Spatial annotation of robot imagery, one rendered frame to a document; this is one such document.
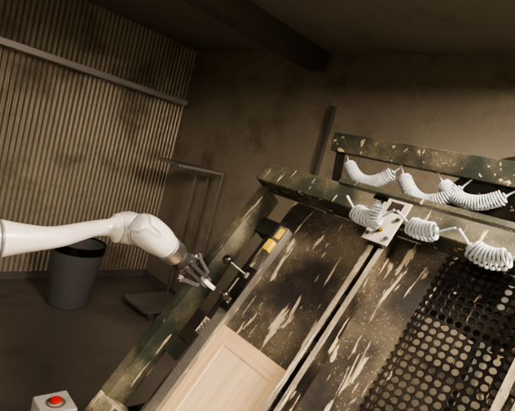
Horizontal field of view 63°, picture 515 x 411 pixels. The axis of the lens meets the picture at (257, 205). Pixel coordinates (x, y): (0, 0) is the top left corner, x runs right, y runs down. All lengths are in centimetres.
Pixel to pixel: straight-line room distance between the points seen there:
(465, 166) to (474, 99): 163
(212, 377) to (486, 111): 270
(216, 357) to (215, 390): 12
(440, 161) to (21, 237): 163
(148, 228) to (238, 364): 59
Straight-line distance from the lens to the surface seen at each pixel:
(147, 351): 189
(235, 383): 159
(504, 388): 129
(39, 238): 125
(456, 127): 355
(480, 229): 146
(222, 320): 170
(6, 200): 512
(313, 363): 143
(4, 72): 494
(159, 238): 140
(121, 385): 191
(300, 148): 423
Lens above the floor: 196
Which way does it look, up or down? 6 degrees down
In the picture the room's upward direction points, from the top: 15 degrees clockwise
